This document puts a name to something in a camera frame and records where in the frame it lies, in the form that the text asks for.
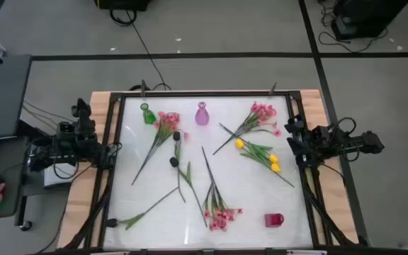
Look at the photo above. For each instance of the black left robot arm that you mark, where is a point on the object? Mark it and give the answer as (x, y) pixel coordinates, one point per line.
(48, 157)

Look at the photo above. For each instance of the dark grey desk panel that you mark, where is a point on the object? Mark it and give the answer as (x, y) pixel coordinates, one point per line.
(2, 95)

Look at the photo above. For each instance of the purple glass vase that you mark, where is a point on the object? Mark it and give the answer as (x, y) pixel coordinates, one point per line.
(202, 117)

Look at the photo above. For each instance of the black floor equipment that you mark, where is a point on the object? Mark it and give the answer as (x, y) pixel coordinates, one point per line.
(360, 17)

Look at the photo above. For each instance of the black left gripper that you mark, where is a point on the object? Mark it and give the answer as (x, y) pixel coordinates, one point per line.
(83, 134)

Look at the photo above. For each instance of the white flat box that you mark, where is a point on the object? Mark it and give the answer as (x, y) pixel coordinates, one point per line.
(60, 177)

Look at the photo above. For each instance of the black case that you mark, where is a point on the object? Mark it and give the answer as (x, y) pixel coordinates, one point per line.
(122, 3)

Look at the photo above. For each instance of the yellow artificial tulip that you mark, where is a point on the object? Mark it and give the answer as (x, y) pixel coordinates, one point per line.
(273, 158)
(239, 143)
(276, 168)

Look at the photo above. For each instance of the black artificial tulip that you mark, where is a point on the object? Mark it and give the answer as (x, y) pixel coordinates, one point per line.
(111, 222)
(176, 135)
(174, 162)

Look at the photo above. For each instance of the black tripod stand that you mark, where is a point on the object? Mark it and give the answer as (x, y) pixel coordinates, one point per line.
(204, 93)

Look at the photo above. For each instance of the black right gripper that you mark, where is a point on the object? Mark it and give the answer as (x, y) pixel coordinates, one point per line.
(306, 132)

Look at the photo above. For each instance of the pink artificial flower bunch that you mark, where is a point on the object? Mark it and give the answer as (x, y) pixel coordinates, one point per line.
(166, 122)
(260, 111)
(220, 216)

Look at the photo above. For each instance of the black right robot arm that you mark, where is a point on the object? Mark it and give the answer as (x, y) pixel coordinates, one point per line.
(367, 141)

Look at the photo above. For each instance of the black floor tape strip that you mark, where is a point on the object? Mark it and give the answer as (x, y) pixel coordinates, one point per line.
(314, 46)
(225, 55)

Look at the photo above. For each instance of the red glass vase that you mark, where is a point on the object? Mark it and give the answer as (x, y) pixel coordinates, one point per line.
(273, 220)

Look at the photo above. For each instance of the grey desk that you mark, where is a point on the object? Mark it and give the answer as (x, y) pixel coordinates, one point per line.
(12, 170)

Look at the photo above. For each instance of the green glass vase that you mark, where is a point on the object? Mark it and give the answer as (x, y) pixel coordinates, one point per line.
(149, 117)

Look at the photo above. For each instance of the black desk caster wheel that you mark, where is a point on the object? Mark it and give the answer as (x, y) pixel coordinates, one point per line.
(25, 225)

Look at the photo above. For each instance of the white glossy table sheet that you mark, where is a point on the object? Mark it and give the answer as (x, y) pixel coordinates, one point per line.
(239, 198)

